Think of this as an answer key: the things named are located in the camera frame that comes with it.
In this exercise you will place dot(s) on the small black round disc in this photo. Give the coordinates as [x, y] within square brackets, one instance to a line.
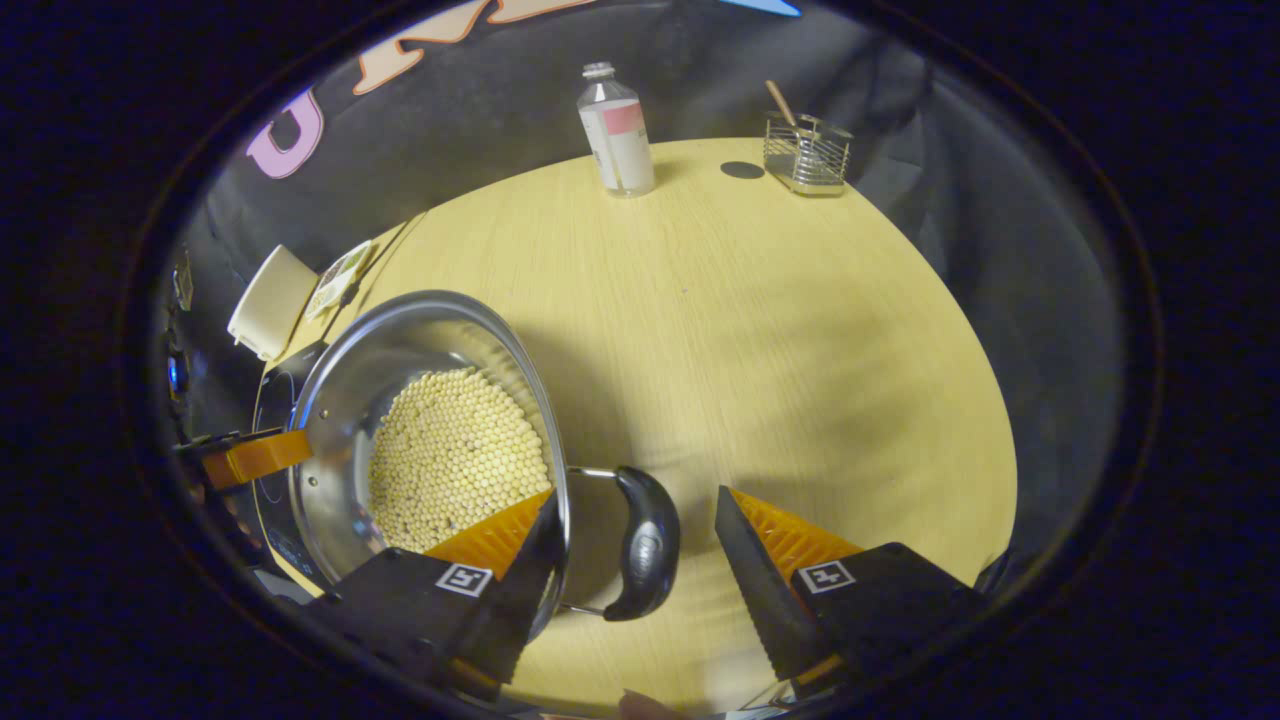
[742, 170]

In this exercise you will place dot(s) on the white divided plate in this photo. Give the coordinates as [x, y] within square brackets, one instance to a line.
[340, 278]

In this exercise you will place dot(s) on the black induction cooktop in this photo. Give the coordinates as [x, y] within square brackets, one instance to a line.
[275, 400]

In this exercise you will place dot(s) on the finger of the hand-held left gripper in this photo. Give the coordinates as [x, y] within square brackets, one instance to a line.
[225, 442]

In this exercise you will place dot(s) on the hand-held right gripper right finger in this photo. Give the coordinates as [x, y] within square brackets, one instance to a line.
[750, 580]

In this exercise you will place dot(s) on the wooden stick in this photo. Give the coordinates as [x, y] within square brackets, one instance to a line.
[780, 102]

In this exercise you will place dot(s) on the clear bottle with pink label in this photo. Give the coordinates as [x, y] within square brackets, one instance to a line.
[620, 140]

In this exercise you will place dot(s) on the white toaster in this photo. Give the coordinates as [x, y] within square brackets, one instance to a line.
[270, 300]

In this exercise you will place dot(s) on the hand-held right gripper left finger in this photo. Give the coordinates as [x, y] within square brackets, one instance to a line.
[530, 580]

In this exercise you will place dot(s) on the pile of yellow soybeans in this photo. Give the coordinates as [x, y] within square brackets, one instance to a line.
[450, 460]

